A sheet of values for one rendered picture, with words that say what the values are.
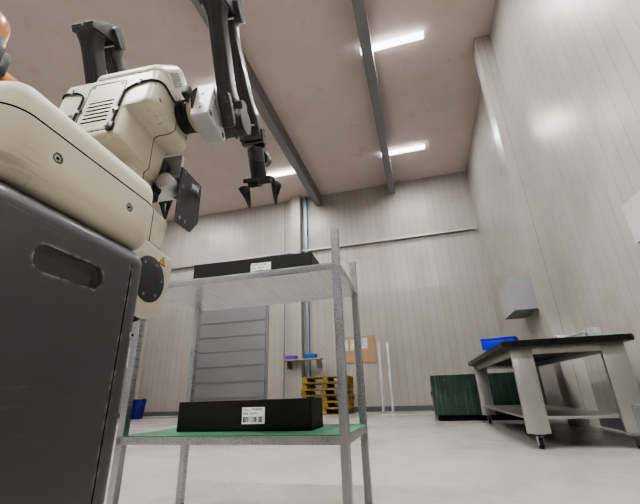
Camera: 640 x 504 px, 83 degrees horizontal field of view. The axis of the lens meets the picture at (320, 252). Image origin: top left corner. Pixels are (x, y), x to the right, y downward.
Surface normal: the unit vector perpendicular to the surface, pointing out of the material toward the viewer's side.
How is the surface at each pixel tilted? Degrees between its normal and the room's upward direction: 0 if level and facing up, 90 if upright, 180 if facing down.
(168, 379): 90
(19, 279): 90
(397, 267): 90
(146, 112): 172
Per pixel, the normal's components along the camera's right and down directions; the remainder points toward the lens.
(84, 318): 0.98, -0.10
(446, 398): -0.27, -0.35
